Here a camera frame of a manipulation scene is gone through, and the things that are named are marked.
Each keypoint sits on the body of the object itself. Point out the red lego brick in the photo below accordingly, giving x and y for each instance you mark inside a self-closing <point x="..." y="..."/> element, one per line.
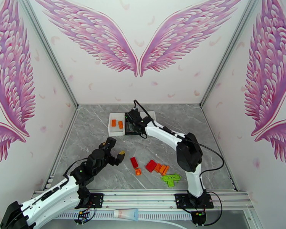
<point x="134" y="162"/>
<point x="151" y="165"/>

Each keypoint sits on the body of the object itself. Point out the large green lego plate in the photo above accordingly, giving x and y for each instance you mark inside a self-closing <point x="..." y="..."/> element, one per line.
<point x="170" y="179"/>

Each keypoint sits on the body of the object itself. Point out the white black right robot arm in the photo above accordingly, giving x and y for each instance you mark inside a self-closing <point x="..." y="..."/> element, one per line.
<point x="162" y="134"/>

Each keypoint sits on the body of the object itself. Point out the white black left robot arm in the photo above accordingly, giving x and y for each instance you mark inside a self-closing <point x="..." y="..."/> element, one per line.
<point x="57" y="192"/>

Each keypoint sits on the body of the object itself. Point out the black rectangular container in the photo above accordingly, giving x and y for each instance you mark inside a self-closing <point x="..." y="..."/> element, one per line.
<point x="131" y="133"/>

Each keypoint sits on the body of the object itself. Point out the small orange lego brick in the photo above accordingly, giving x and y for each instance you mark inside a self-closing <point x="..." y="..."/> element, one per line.
<point x="138" y="172"/>

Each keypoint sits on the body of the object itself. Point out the white blue tube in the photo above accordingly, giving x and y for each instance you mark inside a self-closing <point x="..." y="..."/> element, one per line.
<point x="124" y="214"/>

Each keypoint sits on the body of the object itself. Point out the black controller box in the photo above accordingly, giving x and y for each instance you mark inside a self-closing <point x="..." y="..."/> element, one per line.
<point x="199" y="218"/>

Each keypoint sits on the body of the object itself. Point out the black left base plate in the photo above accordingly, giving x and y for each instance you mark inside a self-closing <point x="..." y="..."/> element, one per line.
<point x="97" y="201"/>

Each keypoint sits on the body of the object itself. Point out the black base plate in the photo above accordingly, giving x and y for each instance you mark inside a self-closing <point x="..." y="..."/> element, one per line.
<point x="181" y="201"/>
<point x="97" y="201"/>

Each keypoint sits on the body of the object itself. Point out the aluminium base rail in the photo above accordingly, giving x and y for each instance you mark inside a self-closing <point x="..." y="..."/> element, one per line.
<point x="138" y="199"/>

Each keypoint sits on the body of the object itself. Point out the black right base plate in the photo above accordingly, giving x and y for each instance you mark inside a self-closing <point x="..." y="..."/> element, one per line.
<point x="181" y="201"/>

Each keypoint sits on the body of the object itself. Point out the aluminium frame post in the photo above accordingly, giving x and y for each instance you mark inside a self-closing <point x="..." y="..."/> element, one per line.
<point x="49" y="51"/>
<point x="228" y="51"/>

